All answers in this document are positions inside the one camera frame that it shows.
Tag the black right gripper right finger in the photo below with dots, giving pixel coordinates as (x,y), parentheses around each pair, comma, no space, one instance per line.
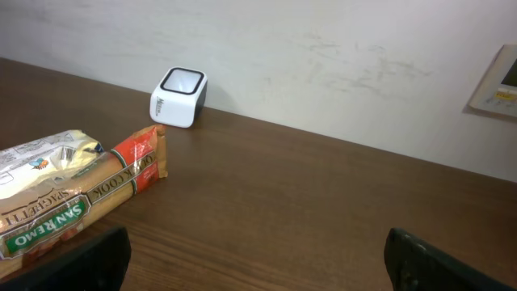
(415,265)

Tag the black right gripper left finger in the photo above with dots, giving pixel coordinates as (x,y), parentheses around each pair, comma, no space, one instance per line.
(97,265)

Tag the orange spaghetti package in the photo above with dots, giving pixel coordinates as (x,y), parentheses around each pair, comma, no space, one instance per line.
(37,219)

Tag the cream yellow snack bag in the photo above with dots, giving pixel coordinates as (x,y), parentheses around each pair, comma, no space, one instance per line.
(54,157)

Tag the white barcode scanner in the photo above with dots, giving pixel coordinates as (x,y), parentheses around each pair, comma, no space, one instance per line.
(179,97)

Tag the beige wall control panel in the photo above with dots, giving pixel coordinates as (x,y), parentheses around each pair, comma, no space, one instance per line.
(496,92)

